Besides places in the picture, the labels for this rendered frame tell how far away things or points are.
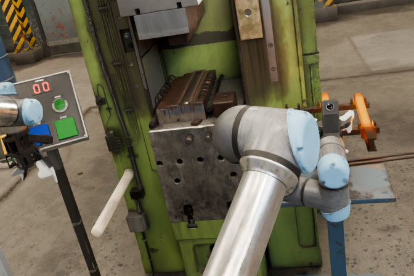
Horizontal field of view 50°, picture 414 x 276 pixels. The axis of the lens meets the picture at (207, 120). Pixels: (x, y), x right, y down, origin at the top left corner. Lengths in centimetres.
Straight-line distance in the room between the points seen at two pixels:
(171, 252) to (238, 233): 163
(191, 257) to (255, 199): 136
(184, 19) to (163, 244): 119
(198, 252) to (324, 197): 108
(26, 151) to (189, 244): 91
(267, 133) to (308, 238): 149
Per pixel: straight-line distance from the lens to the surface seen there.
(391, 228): 263
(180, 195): 193
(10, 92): 147
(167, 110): 181
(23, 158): 153
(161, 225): 230
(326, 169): 112
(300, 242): 229
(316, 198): 122
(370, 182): 173
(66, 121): 180
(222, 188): 188
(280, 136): 82
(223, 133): 89
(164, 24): 171
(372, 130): 146
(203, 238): 205
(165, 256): 242
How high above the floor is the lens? 160
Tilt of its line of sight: 23 degrees down
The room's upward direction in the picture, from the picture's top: 11 degrees counter-clockwise
